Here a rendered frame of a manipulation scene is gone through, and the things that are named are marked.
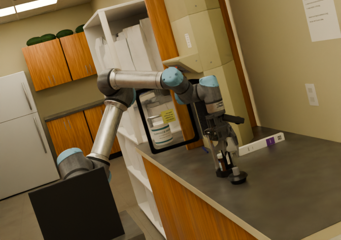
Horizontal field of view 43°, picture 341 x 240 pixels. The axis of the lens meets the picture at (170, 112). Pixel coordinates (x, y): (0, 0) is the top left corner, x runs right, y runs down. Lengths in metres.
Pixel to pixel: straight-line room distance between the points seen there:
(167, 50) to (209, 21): 0.41
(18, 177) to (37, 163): 0.35
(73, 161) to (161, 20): 1.13
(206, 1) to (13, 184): 5.41
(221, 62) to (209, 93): 0.55
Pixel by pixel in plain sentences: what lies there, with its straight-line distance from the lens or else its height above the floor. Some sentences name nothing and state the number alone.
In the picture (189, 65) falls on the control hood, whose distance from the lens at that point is 2.26.
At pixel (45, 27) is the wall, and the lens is 7.75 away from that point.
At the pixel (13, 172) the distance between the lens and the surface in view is 7.17.
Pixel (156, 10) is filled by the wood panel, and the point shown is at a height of 1.80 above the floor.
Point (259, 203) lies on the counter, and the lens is 1.69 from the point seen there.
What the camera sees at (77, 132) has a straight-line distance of 7.22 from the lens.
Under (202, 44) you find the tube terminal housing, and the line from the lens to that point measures 2.30.
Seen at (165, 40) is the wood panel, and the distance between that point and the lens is 2.62.
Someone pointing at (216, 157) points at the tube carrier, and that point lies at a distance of 2.03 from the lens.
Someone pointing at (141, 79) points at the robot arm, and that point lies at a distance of 1.83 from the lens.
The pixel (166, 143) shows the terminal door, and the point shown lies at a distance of 2.61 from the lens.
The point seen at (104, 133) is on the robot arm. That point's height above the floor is 1.29.
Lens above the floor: 1.60
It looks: 9 degrees down
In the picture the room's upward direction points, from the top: 16 degrees counter-clockwise
